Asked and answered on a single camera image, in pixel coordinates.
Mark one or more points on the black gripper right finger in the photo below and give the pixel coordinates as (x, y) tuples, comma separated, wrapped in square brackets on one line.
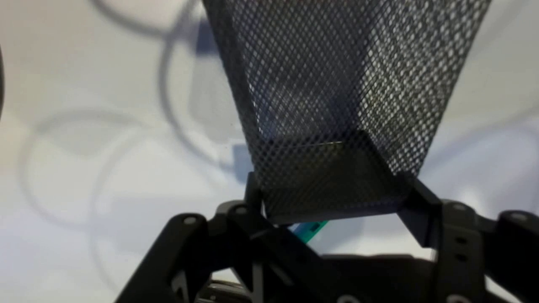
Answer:
[(460, 241)]

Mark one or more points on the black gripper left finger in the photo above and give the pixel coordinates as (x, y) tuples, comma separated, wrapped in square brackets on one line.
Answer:
[(191, 253)]

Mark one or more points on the green pen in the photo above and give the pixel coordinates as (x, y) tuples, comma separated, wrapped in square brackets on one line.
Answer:
[(307, 230)]

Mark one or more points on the black mesh pen holder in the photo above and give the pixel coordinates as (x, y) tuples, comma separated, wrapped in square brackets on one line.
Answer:
[(337, 85)]

